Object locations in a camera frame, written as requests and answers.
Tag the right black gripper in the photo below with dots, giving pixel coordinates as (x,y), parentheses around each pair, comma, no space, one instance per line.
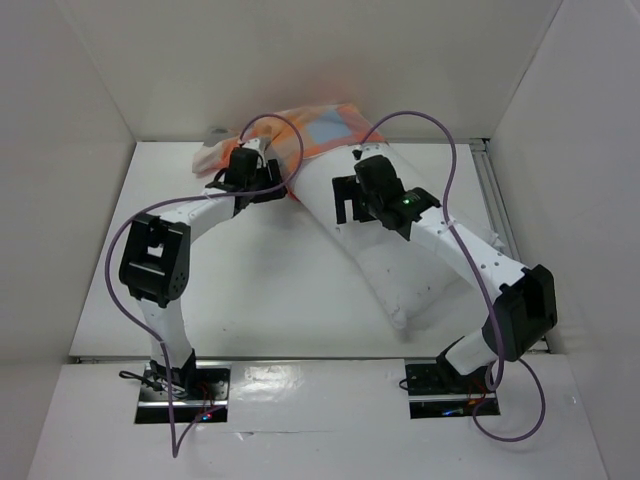
(347,198)

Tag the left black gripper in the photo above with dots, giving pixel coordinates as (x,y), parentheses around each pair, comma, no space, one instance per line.
(276,182)

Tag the checkered orange blue pillowcase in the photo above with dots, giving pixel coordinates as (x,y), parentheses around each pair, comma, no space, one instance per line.
(289,135)

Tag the white pillow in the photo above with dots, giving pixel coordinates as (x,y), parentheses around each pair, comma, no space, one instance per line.
(405,278)

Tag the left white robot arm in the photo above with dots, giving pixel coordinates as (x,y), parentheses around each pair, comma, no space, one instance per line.
(155,265)

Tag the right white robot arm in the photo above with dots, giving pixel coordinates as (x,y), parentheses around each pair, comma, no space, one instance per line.
(521,301)

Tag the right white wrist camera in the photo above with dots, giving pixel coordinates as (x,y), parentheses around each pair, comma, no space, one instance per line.
(369,150)

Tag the aluminium table frame rail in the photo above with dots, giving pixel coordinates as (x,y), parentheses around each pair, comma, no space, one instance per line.
(494,202)

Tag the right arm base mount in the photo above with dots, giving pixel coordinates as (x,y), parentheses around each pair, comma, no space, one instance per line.
(431,396)

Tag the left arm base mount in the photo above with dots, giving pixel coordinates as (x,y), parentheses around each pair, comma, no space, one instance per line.
(206,401)

